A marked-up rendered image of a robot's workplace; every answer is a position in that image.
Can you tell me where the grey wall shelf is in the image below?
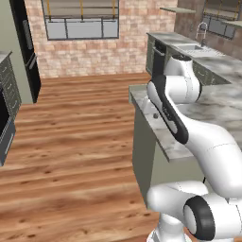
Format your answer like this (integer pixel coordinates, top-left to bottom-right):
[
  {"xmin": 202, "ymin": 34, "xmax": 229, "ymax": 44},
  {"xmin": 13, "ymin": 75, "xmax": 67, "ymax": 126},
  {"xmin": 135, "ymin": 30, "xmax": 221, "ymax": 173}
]
[{"xmin": 159, "ymin": 6, "xmax": 197, "ymax": 15}]

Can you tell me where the black tall oven unit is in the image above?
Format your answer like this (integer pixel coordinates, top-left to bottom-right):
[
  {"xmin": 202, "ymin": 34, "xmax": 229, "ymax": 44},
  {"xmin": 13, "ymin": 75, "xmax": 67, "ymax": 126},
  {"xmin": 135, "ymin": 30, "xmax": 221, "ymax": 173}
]
[{"xmin": 9, "ymin": 0, "xmax": 43, "ymax": 104}]

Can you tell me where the grey-green sink cupboard run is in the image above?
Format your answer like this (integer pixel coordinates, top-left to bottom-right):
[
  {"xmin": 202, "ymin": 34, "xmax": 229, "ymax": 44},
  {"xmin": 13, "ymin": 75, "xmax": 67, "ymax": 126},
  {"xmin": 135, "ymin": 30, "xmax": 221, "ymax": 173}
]
[{"xmin": 146, "ymin": 32, "xmax": 232, "ymax": 88}]

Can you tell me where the grey-green island cupboard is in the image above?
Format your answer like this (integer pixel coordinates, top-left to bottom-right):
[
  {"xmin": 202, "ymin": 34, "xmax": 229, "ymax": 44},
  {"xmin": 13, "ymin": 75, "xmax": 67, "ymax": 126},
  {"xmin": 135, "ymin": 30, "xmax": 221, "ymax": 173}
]
[{"xmin": 129, "ymin": 84, "xmax": 206, "ymax": 210}]

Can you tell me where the grey framed window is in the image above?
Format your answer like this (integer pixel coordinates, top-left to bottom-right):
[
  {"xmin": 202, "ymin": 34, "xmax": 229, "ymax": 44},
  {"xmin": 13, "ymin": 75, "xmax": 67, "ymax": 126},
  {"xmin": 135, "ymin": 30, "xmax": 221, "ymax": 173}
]
[
  {"xmin": 41, "ymin": 0, "xmax": 120, "ymax": 42},
  {"xmin": 202, "ymin": 0, "xmax": 242, "ymax": 40}
]

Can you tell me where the grey-green drawer cupboard run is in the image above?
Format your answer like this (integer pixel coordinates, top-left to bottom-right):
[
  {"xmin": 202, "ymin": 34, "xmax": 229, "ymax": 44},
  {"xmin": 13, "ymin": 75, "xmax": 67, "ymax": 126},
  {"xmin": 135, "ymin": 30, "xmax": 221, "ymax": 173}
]
[{"xmin": 0, "ymin": 51, "xmax": 23, "ymax": 122}]

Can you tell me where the black dishwasher with grey front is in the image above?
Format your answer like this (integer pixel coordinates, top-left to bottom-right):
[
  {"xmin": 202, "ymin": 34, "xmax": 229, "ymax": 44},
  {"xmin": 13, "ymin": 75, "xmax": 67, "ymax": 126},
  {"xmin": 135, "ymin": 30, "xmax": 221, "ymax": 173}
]
[{"xmin": 0, "ymin": 89, "xmax": 17, "ymax": 167}]

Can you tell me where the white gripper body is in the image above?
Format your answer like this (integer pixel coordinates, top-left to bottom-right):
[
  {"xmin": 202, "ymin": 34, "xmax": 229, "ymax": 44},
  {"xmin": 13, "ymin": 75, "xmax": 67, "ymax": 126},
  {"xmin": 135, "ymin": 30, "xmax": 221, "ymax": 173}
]
[{"xmin": 141, "ymin": 96, "xmax": 160, "ymax": 119}]

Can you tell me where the silver sink tap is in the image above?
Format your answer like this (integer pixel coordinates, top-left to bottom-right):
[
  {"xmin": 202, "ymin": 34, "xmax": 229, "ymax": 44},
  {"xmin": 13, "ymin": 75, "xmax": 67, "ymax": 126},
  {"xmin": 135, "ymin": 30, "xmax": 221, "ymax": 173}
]
[{"xmin": 195, "ymin": 22, "xmax": 209, "ymax": 48}]

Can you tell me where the black built-in dishwasher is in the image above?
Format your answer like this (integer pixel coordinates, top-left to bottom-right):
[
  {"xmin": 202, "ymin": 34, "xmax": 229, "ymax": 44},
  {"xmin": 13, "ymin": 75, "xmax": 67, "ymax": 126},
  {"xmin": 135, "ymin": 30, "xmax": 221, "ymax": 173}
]
[{"xmin": 152, "ymin": 40, "xmax": 166, "ymax": 78}]

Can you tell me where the steel sink basin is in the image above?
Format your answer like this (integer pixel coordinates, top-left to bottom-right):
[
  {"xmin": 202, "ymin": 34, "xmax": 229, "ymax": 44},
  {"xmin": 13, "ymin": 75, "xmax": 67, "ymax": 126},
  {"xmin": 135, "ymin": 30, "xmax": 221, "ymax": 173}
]
[{"xmin": 176, "ymin": 43, "xmax": 216, "ymax": 54}]

